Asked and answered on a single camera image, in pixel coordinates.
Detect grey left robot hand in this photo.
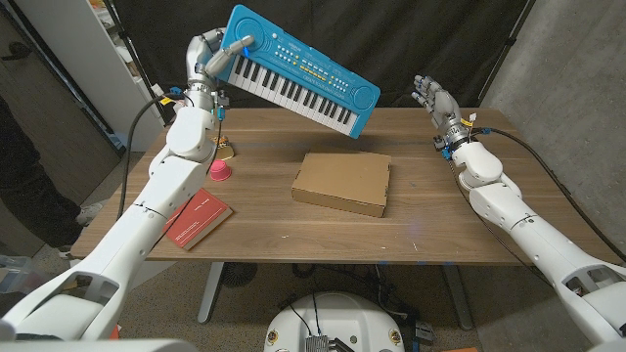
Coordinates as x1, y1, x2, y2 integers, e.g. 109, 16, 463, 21
185, 27, 256, 96

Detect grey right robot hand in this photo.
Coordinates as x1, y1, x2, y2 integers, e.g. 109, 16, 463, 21
411, 74, 476, 148

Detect blue toy piano keyboard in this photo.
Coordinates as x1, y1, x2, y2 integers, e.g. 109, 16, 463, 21
214, 3, 381, 141

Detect brown flat cardboard box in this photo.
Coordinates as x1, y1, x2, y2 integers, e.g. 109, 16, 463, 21
291, 151, 392, 219

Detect red notebook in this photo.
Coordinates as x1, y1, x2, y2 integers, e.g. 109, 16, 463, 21
163, 188, 235, 251

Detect black backdrop stand pole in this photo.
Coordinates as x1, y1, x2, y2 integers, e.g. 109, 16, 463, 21
101, 0, 170, 123
476, 0, 537, 107

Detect black backdrop curtain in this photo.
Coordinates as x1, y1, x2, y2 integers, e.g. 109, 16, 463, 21
112, 0, 532, 123

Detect gold snack packet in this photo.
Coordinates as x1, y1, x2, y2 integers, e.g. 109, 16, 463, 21
212, 135, 236, 161

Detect white shelf cabinet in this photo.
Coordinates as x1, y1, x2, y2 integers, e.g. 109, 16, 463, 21
14, 0, 165, 153

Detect pink plastic cup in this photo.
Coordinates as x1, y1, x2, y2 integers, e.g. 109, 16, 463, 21
208, 159, 233, 183

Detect white sneaker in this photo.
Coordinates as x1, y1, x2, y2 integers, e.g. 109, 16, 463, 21
75, 202, 104, 227

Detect grey table leg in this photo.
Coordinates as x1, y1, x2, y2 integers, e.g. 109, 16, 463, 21
442, 264, 474, 331
197, 262, 226, 325

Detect black round floor fan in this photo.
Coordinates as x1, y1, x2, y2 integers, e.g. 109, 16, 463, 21
222, 262, 259, 288

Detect person in dark trousers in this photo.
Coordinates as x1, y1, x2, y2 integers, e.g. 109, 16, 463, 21
0, 97, 82, 250

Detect white robot torso base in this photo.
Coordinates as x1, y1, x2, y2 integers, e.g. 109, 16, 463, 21
263, 291, 406, 352

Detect clear plastic storage bin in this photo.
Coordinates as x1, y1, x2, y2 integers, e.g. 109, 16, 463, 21
0, 254, 53, 297

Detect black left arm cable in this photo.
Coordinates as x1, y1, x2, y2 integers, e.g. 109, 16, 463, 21
115, 91, 190, 221

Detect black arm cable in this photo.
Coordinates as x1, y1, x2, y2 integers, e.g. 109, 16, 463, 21
476, 126, 626, 263
115, 91, 190, 221

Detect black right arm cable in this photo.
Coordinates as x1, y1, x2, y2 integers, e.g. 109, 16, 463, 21
476, 126, 626, 263

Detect black door handle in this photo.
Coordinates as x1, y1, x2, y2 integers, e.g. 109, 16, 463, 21
0, 41, 31, 63

